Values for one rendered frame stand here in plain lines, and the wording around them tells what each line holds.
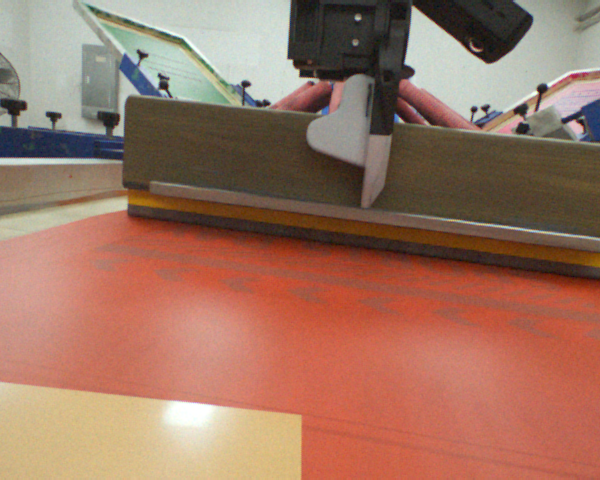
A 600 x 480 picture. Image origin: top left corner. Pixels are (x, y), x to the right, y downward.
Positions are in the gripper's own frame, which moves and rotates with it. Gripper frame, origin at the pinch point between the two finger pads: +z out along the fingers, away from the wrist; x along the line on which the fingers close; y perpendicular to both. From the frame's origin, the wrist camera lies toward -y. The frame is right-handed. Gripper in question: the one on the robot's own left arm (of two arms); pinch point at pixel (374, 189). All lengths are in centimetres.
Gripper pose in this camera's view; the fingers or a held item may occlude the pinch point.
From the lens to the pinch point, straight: 34.3
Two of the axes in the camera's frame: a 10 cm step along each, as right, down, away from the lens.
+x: -1.2, 1.9, -9.7
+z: -0.8, 9.8, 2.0
